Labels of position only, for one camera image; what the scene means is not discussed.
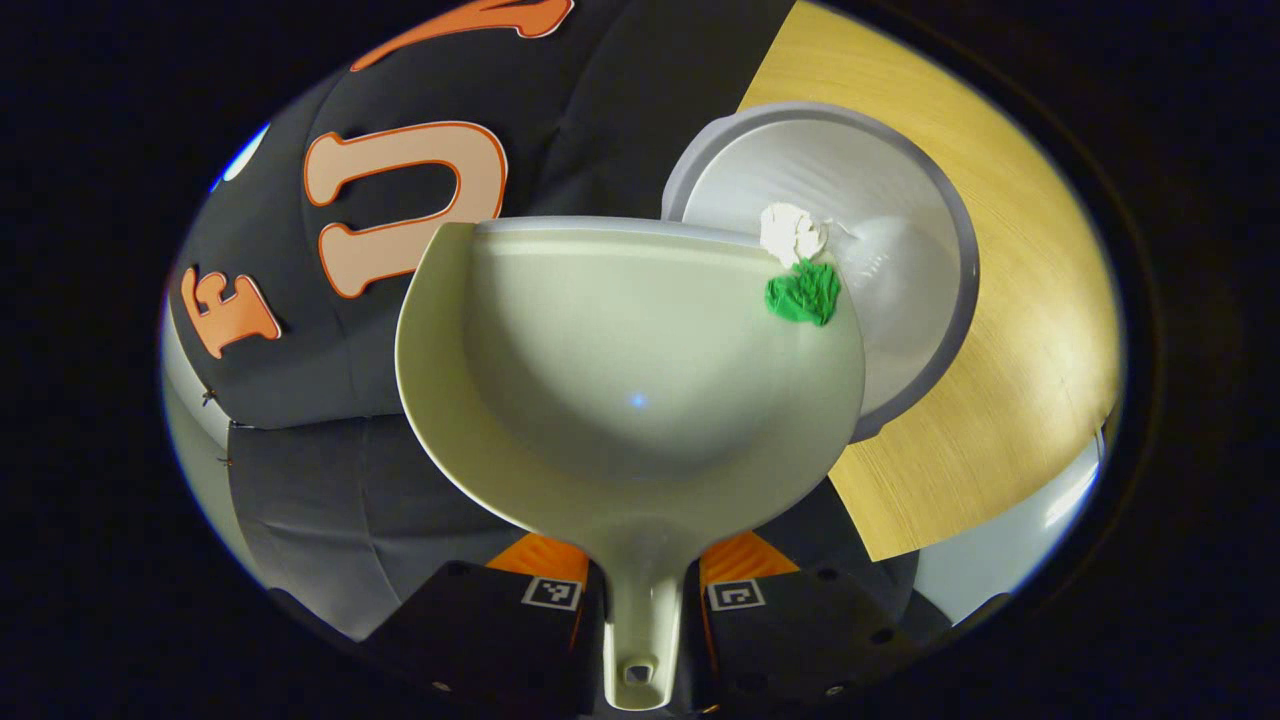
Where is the white plastic dustpan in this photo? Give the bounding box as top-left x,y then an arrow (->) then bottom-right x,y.
395,215 -> 867,713

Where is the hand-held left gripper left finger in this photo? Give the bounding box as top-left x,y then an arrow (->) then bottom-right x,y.
360,532 -> 608,719

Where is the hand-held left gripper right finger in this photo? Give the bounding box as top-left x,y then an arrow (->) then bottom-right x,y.
683,530 -> 921,716

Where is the white ribbed garbage bin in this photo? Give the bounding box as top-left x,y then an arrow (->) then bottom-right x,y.
660,100 -> 981,444

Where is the green paper ball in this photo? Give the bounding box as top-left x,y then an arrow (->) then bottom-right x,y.
765,258 -> 843,327

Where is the white paper ball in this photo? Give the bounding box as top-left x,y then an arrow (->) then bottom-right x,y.
758,203 -> 831,269

